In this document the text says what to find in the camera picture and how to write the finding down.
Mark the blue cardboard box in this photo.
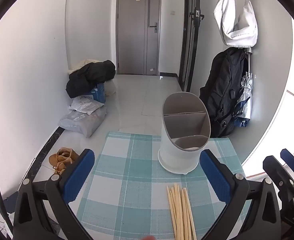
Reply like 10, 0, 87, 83
81, 83, 106, 104

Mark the beige sack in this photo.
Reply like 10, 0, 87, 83
104, 79, 117, 96

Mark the black hanging jacket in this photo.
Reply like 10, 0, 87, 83
199, 47, 250, 138

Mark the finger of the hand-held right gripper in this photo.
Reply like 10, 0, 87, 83
263, 155, 294, 188
280, 148, 294, 188

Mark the grey door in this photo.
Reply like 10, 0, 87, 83
116, 0, 161, 76

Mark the teal checked tablecloth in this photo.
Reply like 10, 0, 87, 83
78, 131, 252, 240

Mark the cream cloth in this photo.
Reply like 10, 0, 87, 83
67, 59, 102, 75

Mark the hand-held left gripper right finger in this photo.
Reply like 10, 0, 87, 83
199, 149, 282, 240

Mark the grey plastic package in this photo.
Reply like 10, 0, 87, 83
58, 107, 107, 138

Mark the silver folded umbrella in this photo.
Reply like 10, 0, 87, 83
233, 48, 254, 128

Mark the bundle of wooden chopsticks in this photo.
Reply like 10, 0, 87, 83
166, 184, 197, 240

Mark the white shoulder bag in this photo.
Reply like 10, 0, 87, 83
213, 0, 259, 48

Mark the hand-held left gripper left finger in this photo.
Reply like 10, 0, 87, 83
12, 149, 95, 240

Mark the black door frame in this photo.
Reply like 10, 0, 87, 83
178, 0, 205, 93

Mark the white plastic package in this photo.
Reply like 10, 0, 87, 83
69, 96, 105, 115

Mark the white grey utensil holder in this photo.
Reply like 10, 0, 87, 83
158, 92, 211, 175

